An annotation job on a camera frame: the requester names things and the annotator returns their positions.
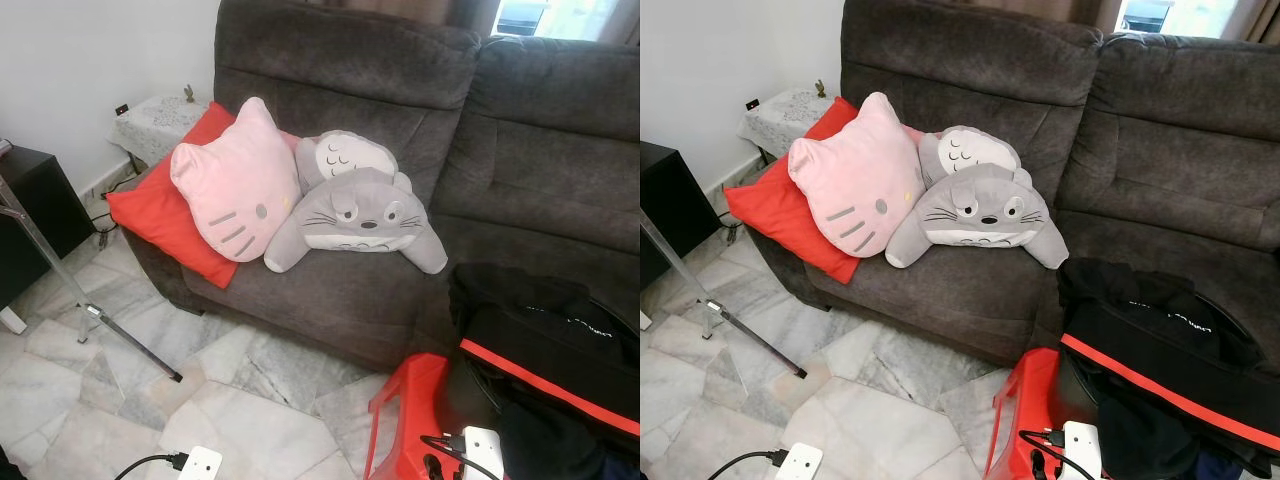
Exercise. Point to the pale totoro plush cushion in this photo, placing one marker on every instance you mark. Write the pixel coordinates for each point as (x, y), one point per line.
(345, 155)
(965, 150)

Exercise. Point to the black garment with red trim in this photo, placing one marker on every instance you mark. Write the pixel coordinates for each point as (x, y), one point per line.
(1180, 410)
(560, 410)

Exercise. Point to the dark grey fabric sofa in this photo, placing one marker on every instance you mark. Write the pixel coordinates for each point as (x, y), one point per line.
(1030, 295)
(400, 290)

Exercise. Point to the grey totoro plush cushion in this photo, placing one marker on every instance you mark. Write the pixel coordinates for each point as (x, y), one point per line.
(980, 215)
(360, 215)

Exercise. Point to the side table with lace cloth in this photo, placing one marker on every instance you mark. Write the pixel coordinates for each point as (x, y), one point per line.
(155, 125)
(785, 118)

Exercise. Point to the silver metal clothes rack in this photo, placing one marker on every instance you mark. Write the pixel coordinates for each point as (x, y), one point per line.
(712, 306)
(92, 311)

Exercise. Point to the red plastic stool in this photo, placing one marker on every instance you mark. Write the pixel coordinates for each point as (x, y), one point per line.
(1025, 410)
(405, 410)

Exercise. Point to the bright window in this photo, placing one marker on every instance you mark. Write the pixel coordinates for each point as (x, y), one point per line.
(545, 15)
(1165, 15)

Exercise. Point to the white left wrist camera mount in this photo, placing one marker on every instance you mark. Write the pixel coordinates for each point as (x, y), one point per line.
(200, 462)
(800, 460)

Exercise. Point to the pink cat face cushion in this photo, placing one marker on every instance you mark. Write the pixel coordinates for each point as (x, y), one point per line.
(235, 190)
(855, 185)

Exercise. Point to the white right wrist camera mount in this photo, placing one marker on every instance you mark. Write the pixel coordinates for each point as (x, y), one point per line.
(1080, 450)
(482, 455)

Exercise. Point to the red cushion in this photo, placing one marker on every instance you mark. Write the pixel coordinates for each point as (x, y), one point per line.
(160, 220)
(780, 215)

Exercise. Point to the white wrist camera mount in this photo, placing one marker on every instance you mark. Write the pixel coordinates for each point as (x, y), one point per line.
(200, 462)
(1080, 450)
(482, 455)
(800, 460)

